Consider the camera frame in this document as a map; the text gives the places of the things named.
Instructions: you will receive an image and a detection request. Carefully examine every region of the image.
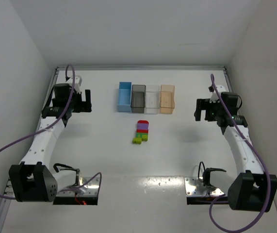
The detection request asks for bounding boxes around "red lego brick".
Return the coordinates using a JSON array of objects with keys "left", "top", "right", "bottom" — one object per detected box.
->
[
  {"left": 136, "top": 129, "right": 148, "bottom": 133},
  {"left": 137, "top": 120, "right": 149, "bottom": 124}
]

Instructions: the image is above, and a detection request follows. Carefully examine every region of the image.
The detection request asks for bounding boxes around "dark green lego brick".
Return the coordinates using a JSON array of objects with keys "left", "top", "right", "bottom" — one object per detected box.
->
[{"left": 136, "top": 132, "right": 148, "bottom": 138}]

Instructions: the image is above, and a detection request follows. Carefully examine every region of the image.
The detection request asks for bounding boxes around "lime green lego brick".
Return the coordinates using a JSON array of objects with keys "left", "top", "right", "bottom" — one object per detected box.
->
[{"left": 132, "top": 137, "right": 142, "bottom": 144}]

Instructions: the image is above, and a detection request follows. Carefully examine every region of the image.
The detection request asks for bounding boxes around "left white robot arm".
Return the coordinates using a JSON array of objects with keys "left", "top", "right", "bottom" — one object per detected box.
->
[{"left": 9, "top": 83, "right": 92, "bottom": 202}]

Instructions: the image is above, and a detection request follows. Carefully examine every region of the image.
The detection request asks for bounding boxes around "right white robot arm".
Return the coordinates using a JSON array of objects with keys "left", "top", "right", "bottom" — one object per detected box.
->
[{"left": 194, "top": 92, "right": 277, "bottom": 212}]

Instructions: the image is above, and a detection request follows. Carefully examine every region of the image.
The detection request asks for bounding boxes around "orange transparent bin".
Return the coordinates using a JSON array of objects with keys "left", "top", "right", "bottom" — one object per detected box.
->
[{"left": 160, "top": 84, "right": 175, "bottom": 114}]

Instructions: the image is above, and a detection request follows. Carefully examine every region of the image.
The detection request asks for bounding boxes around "blue plastic bin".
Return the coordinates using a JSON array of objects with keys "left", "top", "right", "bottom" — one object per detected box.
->
[{"left": 117, "top": 82, "right": 132, "bottom": 113}]

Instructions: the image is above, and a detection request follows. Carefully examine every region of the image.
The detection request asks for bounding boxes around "clear transparent bin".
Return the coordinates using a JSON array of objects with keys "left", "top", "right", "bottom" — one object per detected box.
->
[{"left": 145, "top": 85, "right": 160, "bottom": 115}]

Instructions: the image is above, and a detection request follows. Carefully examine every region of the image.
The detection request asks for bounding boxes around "grey transparent bin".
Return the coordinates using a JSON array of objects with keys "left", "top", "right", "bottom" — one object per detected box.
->
[{"left": 130, "top": 84, "right": 146, "bottom": 114}]

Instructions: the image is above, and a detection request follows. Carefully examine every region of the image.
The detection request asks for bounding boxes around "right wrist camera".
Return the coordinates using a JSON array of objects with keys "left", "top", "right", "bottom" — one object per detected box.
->
[{"left": 208, "top": 83, "right": 226, "bottom": 102}]

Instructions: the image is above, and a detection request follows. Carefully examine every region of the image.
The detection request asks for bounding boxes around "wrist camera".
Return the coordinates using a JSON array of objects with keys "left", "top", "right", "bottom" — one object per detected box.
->
[
  {"left": 65, "top": 75, "right": 82, "bottom": 94},
  {"left": 208, "top": 83, "right": 226, "bottom": 102}
]

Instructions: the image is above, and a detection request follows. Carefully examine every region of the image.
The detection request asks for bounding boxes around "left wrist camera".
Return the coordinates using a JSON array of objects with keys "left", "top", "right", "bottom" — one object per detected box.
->
[{"left": 65, "top": 75, "right": 82, "bottom": 94}]

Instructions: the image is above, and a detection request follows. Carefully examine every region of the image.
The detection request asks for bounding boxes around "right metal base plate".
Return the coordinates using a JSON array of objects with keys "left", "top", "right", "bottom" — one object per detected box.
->
[{"left": 184, "top": 177, "right": 223, "bottom": 198}]

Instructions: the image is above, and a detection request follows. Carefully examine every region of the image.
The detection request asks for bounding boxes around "metal base plate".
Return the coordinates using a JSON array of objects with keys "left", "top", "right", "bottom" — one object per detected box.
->
[
  {"left": 184, "top": 177, "right": 223, "bottom": 198},
  {"left": 56, "top": 175, "right": 101, "bottom": 198}
]

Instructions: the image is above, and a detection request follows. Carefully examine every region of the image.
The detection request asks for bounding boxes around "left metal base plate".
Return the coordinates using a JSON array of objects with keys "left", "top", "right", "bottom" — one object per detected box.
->
[{"left": 56, "top": 175, "right": 101, "bottom": 198}]

